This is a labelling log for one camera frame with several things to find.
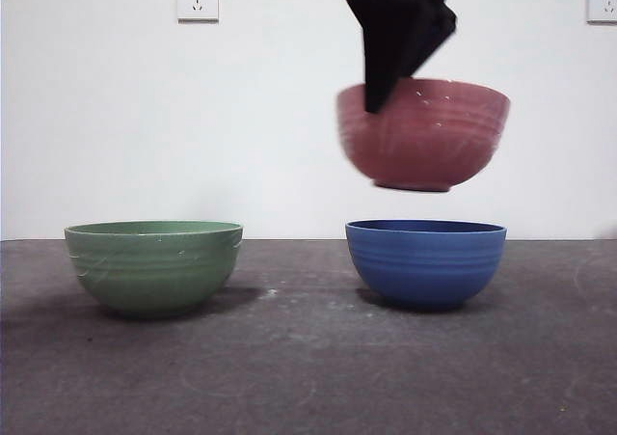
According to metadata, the blue ribbed bowl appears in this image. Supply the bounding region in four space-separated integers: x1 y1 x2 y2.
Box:
344 219 509 312

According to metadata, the white wall socket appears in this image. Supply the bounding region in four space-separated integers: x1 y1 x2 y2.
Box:
586 0 617 26
176 0 220 25

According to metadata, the green ribbed bowl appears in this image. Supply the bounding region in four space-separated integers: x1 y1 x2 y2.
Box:
64 220 245 318

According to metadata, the red ribbed bowl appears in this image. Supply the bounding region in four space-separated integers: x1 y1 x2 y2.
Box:
335 78 511 194

